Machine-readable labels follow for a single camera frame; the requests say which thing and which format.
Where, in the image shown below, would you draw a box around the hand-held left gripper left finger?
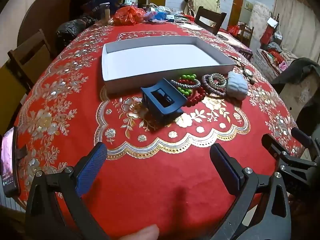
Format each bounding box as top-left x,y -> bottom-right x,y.
25,142 -> 110,240

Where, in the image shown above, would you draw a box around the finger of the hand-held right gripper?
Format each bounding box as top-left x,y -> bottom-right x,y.
261,134 -> 318,173
291,127 -> 314,153

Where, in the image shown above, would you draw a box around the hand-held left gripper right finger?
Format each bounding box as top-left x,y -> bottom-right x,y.
209,144 -> 292,240

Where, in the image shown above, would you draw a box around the light blue scrunchie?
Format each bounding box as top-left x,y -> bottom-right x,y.
226,71 -> 248,100

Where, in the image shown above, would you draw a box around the blue hair claw clip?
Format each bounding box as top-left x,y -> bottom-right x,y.
140,78 -> 188,127

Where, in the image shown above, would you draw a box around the grey rope bracelet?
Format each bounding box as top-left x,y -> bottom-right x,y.
171,79 -> 202,90

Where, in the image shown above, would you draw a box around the white cardboard box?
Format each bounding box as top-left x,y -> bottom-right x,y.
101,35 -> 237,95

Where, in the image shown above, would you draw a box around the person's left hand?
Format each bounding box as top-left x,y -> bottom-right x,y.
129,224 -> 160,240

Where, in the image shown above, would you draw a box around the beige upholstered chair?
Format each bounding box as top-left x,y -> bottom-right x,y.
277,72 -> 320,120

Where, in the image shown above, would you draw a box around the red floral tablecloth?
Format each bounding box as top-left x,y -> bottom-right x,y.
14,21 -> 308,240

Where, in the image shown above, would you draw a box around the dark grey jacket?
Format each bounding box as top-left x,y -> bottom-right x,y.
271,57 -> 320,100

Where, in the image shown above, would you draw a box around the wristwatch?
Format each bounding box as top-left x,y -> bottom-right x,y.
241,66 -> 257,84

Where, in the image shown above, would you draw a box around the smartphone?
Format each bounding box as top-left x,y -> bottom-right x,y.
1,126 -> 20,198

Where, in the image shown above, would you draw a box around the cluttered floral sofa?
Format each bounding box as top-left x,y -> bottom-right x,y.
252,42 -> 300,80

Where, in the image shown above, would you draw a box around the red hanging cloth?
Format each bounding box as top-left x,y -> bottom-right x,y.
260,25 -> 275,45

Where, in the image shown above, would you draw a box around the small table with red cloth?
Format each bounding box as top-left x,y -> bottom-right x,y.
217,31 -> 253,55

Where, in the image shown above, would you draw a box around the small wooden chair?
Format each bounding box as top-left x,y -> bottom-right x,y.
237,22 -> 254,42

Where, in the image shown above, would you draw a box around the beige curtain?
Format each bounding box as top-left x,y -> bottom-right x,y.
275,0 -> 320,63

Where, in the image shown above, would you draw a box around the red gift bags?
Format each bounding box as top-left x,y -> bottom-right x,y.
226,24 -> 242,35

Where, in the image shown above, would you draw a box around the dark wooden chair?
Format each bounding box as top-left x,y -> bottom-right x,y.
6,29 -> 54,95
194,6 -> 227,35

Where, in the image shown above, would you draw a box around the wooden stand with metal top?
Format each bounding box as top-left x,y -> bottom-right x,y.
100,2 -> 111,23

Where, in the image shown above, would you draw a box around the red plastic bag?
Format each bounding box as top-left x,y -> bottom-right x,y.
112,6 -> 147,26

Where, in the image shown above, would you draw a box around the round wooden tabletop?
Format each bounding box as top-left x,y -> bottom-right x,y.
16,0 -> 74,48

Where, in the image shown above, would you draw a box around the blue tissue packet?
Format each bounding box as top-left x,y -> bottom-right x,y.
145,5 -> 175,23

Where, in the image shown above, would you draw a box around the blue bag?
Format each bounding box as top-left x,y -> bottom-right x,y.
87,0 -> 125,13

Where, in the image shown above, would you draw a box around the red bead bracelet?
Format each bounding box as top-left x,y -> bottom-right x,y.
186,86 -> 207,108

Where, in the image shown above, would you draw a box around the purple grey braided bracelet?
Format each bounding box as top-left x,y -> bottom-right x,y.
201,74 -> 228,97

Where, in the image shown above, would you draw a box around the silver spiky bracelet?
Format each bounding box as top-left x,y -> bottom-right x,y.
207,73 -> 227,87

